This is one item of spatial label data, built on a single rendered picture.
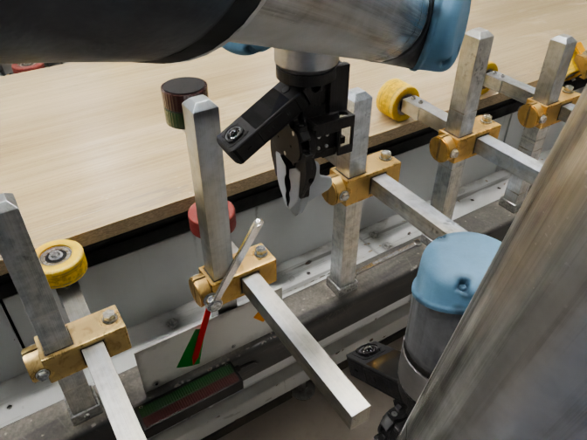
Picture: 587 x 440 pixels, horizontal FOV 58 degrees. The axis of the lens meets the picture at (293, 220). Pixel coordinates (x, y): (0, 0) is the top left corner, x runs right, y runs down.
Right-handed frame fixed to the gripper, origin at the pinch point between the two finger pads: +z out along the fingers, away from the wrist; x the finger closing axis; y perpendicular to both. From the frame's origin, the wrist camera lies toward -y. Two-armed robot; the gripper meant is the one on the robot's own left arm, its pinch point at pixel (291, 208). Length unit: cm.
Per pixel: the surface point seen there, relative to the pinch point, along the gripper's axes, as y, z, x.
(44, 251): -31.1, 10.5, 22.1
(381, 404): 42, 101, 16
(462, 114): 39.8, -0.9, 7.4
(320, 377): -5.3, 15.0, -16.3
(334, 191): 12.0, 5.3, 6.6
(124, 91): -3, 10, 74
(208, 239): -10.2, 5.6, 6.2
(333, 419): 26, 101, 20
